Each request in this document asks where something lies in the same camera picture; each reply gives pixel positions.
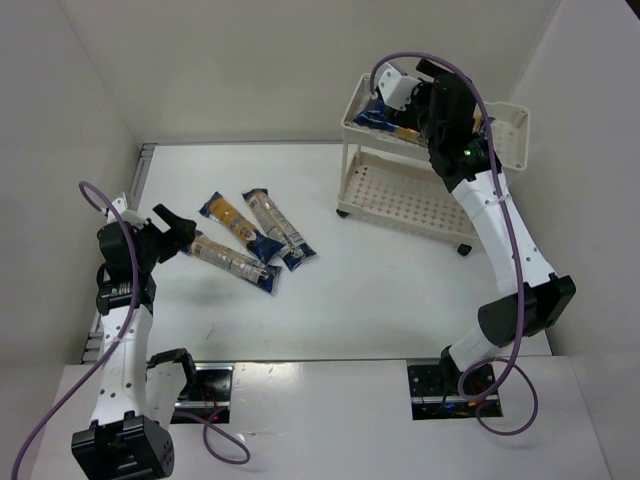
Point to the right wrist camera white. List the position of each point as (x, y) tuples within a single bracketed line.
[(395, 86)]

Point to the white two-tier shelf cart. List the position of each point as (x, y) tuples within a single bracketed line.
[(391, 181)]

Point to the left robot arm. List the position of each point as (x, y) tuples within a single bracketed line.
[(128, 433)]

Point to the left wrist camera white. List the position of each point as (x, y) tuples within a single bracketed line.
[(123, 206)]

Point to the pasta bag clear label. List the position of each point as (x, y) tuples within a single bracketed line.
[(277, 227)]

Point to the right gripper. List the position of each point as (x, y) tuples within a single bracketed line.
[(423, 107)]

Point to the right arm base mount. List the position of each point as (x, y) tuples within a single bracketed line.
[(434, 398)]

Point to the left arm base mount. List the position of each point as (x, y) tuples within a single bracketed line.
[(208, 393)]

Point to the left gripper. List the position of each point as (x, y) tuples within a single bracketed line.
[(163, 239)]

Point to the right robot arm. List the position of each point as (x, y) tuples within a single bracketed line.
[(533, 295)]

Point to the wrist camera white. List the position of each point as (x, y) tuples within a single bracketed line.
[(395, 86), (123, 206)]

